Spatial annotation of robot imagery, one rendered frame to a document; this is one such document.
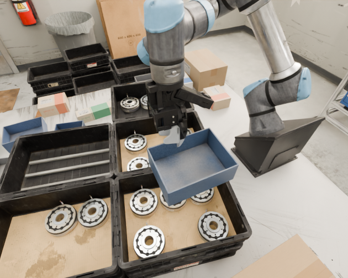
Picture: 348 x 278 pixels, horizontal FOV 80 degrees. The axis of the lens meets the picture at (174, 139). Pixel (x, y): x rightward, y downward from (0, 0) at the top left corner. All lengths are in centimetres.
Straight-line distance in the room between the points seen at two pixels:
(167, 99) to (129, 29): 304
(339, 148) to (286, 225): 169
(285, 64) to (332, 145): 180
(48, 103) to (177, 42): 119
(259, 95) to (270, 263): 62
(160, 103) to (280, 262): 60
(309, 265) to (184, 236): 38
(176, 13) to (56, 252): 77
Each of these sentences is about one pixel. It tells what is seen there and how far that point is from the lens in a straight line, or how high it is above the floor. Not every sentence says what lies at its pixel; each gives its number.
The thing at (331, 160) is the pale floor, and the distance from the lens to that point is 246.
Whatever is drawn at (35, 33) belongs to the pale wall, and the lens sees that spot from 366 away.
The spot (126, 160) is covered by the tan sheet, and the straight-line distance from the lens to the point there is 96.
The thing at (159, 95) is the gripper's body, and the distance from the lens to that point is 48.
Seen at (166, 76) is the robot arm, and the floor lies 135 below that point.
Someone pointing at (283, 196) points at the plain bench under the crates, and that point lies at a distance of 111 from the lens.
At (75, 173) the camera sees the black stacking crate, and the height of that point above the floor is 83.
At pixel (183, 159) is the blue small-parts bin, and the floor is 107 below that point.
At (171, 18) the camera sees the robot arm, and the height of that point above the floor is 145.
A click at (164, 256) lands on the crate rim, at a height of 93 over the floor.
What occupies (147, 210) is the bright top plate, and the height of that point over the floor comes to 86.
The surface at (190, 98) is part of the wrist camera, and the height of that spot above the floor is 128.
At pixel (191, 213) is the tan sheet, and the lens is 82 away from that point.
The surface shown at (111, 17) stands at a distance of 345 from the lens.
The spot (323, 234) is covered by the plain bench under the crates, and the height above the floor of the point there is 70.
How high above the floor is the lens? 158
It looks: 47 degrees down
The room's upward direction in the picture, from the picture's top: straight up
